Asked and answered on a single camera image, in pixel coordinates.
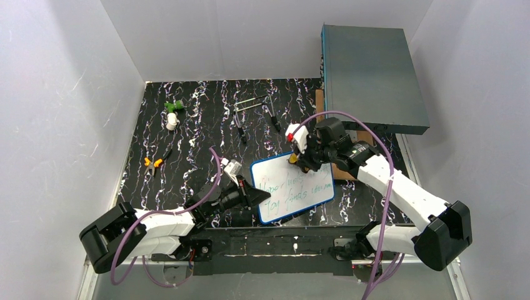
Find wooden board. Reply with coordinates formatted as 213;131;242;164
315;89;375;181

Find dark grey metal box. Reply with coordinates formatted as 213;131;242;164
321;24;430;135

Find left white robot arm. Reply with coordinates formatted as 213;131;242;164
79;176;271;274

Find silver metal bracket plate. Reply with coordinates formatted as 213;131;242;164
346;131;358;142

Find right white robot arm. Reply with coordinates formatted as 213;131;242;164
286;117;473;271

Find green white toy figure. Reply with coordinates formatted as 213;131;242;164
164;100;184;131

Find wire whiteboard stand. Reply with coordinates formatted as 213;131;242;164
231;94;283;145

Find blue framed whiteboard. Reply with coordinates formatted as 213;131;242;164
250;152;335;224

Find yellow bone shaped eraser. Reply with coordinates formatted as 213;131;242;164
288;153;298;164

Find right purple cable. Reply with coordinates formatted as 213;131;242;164
289;110;404;300

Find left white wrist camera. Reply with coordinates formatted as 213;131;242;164
221;158;242;183

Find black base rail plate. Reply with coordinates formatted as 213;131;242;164
151;226;362;276

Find orange handled pliers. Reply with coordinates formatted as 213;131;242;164
144;149;173;177

